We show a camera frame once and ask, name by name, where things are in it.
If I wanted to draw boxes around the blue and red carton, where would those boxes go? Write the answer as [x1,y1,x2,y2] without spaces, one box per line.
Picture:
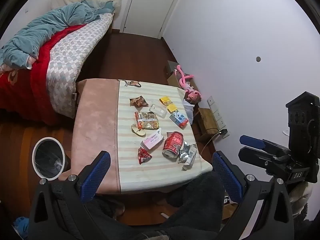
[169,112,189,130]

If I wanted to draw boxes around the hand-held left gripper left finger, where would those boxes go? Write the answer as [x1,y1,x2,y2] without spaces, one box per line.
[28,151,112,240]

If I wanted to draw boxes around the small red wrapper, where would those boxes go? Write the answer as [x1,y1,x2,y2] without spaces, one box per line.
[137,147,152,165]

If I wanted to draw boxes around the silver foil wrapper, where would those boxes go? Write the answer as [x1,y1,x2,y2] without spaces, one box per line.
[177,141,198,171]

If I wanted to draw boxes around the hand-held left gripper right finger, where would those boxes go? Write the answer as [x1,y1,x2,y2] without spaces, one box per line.
[212,151,294,240]

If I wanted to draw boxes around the white plastic bag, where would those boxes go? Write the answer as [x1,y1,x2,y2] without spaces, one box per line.
[182,97,195,125]

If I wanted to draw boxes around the wooden stool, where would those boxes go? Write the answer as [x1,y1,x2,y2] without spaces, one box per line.
[197,107,220,142]

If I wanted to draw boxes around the red drink can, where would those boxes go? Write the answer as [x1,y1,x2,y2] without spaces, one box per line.
[162,131,185,158]

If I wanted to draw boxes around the pale fruit peel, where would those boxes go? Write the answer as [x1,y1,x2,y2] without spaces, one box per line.
[131,124,146,137]

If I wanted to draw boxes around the eyeglasses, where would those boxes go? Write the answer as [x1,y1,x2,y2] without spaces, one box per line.
[118,79,142,88]

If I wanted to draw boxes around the flat cardboard piece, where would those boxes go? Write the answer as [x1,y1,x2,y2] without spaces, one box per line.
[221,195,239,220]

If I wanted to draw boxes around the white door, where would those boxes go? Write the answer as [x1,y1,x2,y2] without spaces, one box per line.
[120,0,188,39]

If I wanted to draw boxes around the cardboard box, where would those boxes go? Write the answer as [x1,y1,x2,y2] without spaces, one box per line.
[166,60,198,93]

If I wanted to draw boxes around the white trash bin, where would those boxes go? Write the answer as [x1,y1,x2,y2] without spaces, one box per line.
[32,137,66,181]

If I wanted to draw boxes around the striped table cloth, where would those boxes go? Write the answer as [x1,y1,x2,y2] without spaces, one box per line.
[117,80,213,193]

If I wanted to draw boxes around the blue cloth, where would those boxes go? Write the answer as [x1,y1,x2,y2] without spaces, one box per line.
[12,216,30,240]

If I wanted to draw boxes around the orange noodle packet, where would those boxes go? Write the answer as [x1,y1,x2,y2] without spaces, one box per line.
[134,112,160,130]

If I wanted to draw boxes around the white patterned pillow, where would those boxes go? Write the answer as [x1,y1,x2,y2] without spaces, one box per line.
[46,12,113,119]

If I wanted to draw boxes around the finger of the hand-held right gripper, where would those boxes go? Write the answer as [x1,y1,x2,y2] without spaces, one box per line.
[238,146,286,170]
[239,134,290,157]

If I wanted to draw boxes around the red blanket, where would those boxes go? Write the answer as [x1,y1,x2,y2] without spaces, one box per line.
[0,24,88,127]

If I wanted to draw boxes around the pink white tissue packet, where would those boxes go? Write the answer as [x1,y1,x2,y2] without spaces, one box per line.
[140,129,165,150]

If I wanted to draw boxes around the brown snack wrapper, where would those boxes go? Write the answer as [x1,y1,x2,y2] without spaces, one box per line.
[129,95,149,107]

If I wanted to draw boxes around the pink tablecloth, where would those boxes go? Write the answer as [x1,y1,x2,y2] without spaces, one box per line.
[59,79,122,195]

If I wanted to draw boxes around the teal blanket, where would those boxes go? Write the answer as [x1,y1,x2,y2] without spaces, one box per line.
[0,0,115,69]

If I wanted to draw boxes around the white wall outlet panels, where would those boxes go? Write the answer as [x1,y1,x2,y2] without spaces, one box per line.
[207,96,230,138]

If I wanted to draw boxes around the clear plastic tray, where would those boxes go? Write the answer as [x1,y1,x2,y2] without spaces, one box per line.
[149,102,167,118]

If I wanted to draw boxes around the pink plush toy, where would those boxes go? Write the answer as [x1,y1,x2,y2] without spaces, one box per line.
[175,65,202,104]

